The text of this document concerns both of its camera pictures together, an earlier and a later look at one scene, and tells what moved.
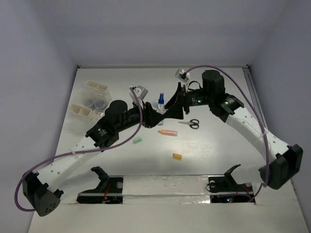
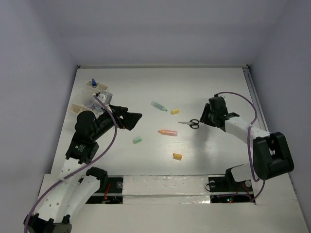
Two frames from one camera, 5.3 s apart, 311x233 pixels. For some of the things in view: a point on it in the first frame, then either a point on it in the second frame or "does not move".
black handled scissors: (193, 123) does not move
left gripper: (150, 116) -> (129, 118)
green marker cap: (137, 140) does not move
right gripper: (181, 96) -> (204, 117)
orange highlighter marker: (168, 132) does not move
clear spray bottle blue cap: (161, 100) -> (94, 82)
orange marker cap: (177, 156) does not move
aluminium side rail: (250, 80) does not move
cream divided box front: (80, 111) does not move
